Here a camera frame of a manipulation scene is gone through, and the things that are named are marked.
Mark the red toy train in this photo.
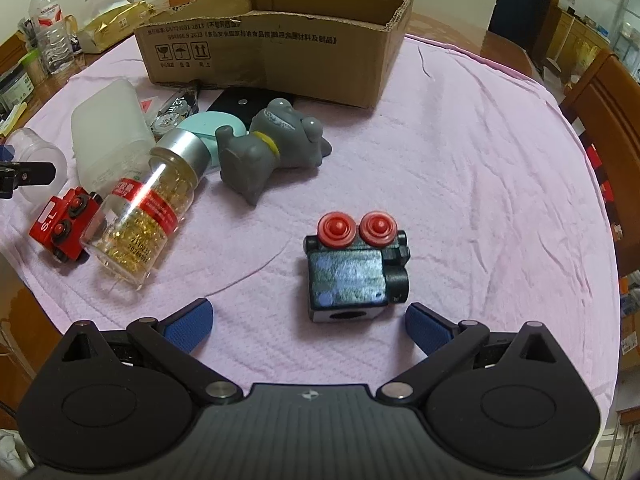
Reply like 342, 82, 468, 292
28, 186, 103, 263

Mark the translucent white plastic box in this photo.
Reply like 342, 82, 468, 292
72, 78, 155, 196

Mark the fish oil capsule bottle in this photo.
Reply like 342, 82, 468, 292
80, 128, 210, 288

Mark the black toy with red wheels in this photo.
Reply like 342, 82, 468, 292
304, 210, 411, 323

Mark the correction tape dispenser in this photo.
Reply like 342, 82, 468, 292
150, 86, 200, 136

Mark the light blue earbud case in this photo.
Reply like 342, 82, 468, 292
178, 112, 247, 172

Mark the black square device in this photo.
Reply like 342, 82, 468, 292
207, 87, 278, 128

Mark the pink card case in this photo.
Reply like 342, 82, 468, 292
139, 96, 162, 125

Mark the small tin can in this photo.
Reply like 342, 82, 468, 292
0, 64, 34, 113

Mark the green cap container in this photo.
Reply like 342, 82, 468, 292
20, 50, 49, 87

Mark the pink table cloth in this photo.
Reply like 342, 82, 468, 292
1, 39, 620, 411

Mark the clear water bottle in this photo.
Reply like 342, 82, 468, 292
29, 0, 74, 75

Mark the gold tissue box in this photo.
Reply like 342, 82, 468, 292
77, 1, 156, 54

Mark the wooden chair right side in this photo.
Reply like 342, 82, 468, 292
561, 50, 639, 276

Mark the wooden cabinet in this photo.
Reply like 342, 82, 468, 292
538, 6, 611, 84

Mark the brown cardboard box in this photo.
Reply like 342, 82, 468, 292
134, 0, 413, 108

